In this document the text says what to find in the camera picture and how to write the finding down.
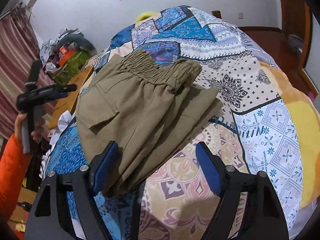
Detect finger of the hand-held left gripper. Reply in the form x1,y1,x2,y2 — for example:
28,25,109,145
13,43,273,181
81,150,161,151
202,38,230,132
42,92,69,101
37,84,77,93

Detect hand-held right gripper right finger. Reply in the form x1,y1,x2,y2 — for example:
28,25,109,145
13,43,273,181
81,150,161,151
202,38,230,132
195,141,290,240

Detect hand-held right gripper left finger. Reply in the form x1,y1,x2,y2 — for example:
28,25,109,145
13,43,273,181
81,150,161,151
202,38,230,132
26,140,123,240

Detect khaki pants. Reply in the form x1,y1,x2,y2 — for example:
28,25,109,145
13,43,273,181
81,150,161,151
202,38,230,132
75,50,224,198

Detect person's left forearm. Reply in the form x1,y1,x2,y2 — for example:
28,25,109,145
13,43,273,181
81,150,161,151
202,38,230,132
0,133,33,221

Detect person's left hand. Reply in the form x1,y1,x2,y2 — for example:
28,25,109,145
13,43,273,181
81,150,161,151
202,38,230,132
14,113,45,144

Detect green patterned storage box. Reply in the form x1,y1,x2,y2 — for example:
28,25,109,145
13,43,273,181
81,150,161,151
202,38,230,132
53,51,86,86

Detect white cloth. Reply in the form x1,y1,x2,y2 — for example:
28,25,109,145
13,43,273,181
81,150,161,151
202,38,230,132
57,112,76,131

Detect orange box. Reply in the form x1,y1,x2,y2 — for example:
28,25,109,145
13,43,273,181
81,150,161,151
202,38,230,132
59,45,76,64

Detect pile of grey clothes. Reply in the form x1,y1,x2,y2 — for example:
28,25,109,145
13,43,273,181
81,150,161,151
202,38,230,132
39,29,83,67

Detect striped pink curtain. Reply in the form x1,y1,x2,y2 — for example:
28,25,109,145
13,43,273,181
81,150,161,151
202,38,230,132
0,4,56,140

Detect patchwork patterned blanket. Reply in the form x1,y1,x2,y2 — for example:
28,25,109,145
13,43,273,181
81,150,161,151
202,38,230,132
42,5,304,240

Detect yellow plush cushion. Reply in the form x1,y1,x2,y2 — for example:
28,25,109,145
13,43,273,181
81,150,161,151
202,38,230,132
260,62,320,210

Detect yellow foam arch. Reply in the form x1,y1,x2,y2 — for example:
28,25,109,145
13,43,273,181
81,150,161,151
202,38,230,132
136,10,157,22

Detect grey cloth heap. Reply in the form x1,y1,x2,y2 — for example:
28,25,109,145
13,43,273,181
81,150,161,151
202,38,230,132
287,35,304,56

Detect wooden door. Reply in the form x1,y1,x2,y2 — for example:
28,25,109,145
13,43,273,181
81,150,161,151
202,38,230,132
276,0,313,71

